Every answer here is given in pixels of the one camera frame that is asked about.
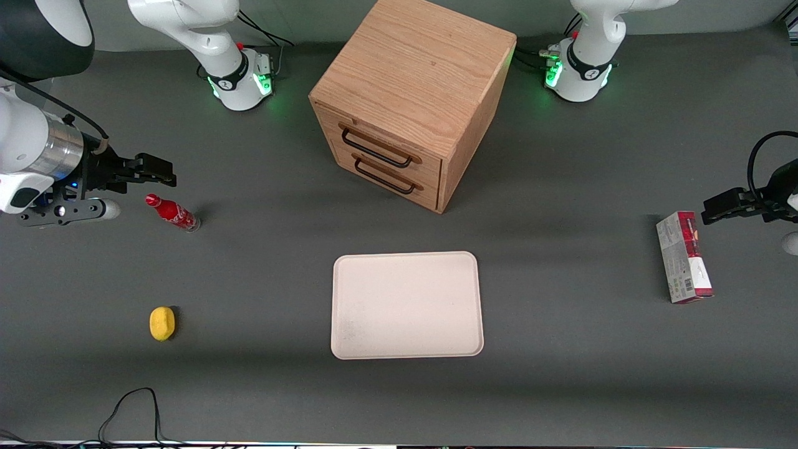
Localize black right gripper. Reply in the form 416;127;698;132
74;146;178;200

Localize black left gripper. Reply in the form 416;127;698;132
701;187;781;226

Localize red coke bottle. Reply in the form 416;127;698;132
145;194;201;233

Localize cream rectangular tray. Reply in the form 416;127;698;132
330;251;485;360

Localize grey and red carton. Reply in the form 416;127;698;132
655;211;714;304

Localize yellow lemon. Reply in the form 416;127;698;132
149;306;176;342

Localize wooden drawer cabinet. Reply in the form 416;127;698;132
309;0;517;215

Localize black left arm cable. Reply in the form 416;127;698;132
747;130;798;206

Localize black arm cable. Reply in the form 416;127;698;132
747;130;798;206
0;65;110;140

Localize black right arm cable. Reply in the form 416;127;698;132
0;65;110;140

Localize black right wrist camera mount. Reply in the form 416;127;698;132
18;198;121;227

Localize black right base cables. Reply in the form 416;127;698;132
236;9;295;79

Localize black base cables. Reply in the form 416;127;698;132
236;9;295;79
514;11;584;73

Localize long black drawer handle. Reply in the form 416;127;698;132
339;123;423;169

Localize black looped table cable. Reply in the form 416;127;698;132
0;387;206;449

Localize short black drawer handle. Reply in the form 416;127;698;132
352;153;425;195

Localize black left base cables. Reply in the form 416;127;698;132
514;11;584;73

